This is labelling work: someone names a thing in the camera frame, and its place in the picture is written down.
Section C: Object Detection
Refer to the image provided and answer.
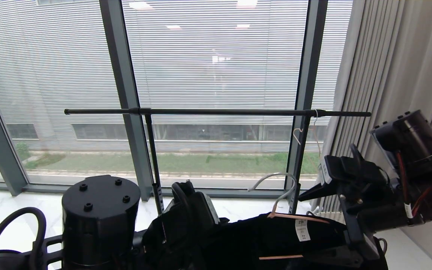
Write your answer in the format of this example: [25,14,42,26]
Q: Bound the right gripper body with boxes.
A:
[338,194,414,262]

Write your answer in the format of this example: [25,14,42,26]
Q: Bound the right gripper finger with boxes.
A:
[301,245,364,268]
[298,183,340,203]

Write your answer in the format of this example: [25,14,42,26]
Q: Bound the pink clothes hanger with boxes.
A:
[248,172,331,261]
[292,112,321,156]

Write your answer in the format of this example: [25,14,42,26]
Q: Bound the black garment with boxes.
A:
[141,212,389,270]

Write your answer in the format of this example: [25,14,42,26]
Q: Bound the white laundry basket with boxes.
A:
[315,211,348,225]

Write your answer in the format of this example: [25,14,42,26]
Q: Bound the black clothes rack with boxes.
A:
[64,108,372,216]

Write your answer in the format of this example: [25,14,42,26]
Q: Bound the beige curtain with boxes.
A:
[319,0,432,225]

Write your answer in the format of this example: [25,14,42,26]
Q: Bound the window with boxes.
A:
[0,0,353,199]

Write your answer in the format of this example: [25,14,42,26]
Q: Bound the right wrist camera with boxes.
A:
[319,154,389,199]

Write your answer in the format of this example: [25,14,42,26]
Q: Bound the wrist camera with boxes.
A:
[319,154,389,199]
[162,181,222,240]

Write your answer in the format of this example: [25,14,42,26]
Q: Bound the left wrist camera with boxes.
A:
[162,181,222,240]

